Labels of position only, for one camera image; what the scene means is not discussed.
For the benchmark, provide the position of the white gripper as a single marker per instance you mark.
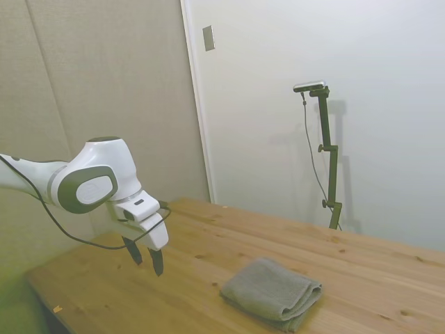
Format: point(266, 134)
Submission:
point(157, 234)

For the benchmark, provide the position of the grey towel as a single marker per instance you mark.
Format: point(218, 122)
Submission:
point(269, 292)

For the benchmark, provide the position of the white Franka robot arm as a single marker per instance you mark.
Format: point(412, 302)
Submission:
point(94, 163)

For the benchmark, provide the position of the small orange tape scrap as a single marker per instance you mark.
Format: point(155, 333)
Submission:
point(57, 308)

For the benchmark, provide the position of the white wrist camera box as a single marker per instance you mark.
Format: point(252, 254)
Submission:
point(137, 206)

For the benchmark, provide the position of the white door frame trim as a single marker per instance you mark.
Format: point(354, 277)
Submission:
point(198, 104)

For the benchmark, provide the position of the dark green camera stand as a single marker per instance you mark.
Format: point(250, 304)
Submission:
point(330, 163)

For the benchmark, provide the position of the grey wall switch plate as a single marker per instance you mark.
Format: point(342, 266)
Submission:
point(208, 38)

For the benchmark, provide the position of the silver exterior camera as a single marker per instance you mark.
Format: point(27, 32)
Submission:
point(309, 86)

